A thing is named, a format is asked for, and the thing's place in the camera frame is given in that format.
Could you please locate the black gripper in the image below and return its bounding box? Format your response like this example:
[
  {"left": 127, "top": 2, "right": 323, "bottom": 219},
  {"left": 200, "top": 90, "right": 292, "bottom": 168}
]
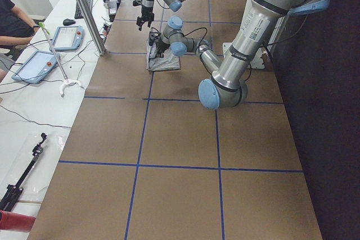
[
  {"left": 136, "top": 6, "right": 155, "bottom": 31},
  {"left": 156, "top": 39, "right": 170, "bottom": 57}
]

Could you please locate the blue white striped polo shirt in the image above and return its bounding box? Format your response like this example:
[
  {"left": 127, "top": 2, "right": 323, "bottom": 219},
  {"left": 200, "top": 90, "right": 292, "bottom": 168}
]
[{"left": 146, "top": 27, "right": 181, "bottom": 71}]

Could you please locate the black keyboard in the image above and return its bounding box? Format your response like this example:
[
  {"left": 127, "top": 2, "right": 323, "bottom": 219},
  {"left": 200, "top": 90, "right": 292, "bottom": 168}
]
[{"left": 74, "top": 0, "right": 94, "bottom": 19}]

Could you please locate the black computer mouse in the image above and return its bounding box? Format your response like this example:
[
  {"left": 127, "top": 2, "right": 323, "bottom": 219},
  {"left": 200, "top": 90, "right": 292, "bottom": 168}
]
[{"left": 62, "top": 19, "right": 76, "bottom": 26}]

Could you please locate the upper blue teach pendant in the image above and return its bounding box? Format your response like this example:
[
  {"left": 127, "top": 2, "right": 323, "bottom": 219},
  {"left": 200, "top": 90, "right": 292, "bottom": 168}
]
[{"left": 52, "top": 26, "right": 84, "bottom": 52}]

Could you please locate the blue teach pendant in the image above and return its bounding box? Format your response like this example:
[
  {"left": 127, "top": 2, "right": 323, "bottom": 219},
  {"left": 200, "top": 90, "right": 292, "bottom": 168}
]
[
  {"left": 52, "top": 26, "right": 84, "bottom": 52},
  {"left": 11, "top": 51, "right": 57, "bottom": 84}
]

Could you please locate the metal rod with hook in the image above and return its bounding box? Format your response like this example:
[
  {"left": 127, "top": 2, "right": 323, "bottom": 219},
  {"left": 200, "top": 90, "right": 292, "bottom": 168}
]
[{"left": 39, "top": 22, "right": 84, "bottom": 97}]

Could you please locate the lower blue teach pendant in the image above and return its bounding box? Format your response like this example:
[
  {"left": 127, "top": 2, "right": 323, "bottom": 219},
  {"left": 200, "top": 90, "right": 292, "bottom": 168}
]
[{"left": 11, "top": 51, "right": 57, "bottom": 84}]

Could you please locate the seated person in black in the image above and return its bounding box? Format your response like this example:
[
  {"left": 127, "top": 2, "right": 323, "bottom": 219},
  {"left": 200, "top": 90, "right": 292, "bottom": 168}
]
[{"left": 0, "top": 0, "right": 40, "bottom": 80}]

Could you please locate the black clamp tool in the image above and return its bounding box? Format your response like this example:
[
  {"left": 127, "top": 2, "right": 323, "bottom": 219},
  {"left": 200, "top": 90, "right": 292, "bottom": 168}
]
[{"left": 0, "top": 132, "right": 48, "bottom": 212}]

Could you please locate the red cylinder object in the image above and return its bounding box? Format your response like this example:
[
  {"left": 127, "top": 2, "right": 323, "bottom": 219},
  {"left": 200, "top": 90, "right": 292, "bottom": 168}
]
[{"left": 0, "top": 210, "right": 36, "bottom": 233}]

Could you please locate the wrist black camera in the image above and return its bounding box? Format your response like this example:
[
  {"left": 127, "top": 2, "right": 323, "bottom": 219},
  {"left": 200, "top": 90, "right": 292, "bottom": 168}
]
[
  {"left": 148, "top": 31, "right": 161, "bottom": 47},
  {"left": 133, "top": 0, "right": 142, "bottom": 6}
]

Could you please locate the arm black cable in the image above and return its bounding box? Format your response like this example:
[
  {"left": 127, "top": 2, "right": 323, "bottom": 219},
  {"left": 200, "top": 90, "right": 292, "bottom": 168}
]
[{"left": 179, "top": 27, "right": 210, "bottom": 48}]

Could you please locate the aluminium frame post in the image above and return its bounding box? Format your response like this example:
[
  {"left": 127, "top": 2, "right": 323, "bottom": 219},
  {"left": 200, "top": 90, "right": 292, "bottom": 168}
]
[{"left": 76, "top": 0, "right": 106, "bottom": 56}]

